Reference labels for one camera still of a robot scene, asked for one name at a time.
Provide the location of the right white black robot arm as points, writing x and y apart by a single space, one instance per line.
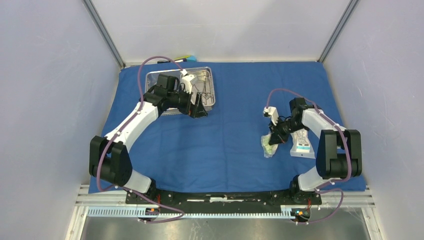
338 156

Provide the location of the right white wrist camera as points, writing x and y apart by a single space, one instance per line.
271 112

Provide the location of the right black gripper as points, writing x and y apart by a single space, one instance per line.
276 138

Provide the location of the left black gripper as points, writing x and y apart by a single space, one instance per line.
197 109

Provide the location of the white blue wedge block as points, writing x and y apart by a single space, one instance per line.
191 59

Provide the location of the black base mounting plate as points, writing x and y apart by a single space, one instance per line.
232 202

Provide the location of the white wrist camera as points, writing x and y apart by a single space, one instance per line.
271 112
188 80

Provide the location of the yellow green block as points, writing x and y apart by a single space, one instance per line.
182 58

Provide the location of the green printed packet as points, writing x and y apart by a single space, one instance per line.
268 149

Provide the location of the stainless steel instrument tray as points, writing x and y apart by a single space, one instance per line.
206 72

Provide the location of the blue surgical drape cloth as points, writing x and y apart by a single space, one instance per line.
222 152

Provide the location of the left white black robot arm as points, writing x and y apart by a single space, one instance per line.
109 158

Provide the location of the small black blue toy car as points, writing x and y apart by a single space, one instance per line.
162 61

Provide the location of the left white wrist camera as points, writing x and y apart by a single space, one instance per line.
188 80

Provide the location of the white blue box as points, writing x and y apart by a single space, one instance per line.
302 146

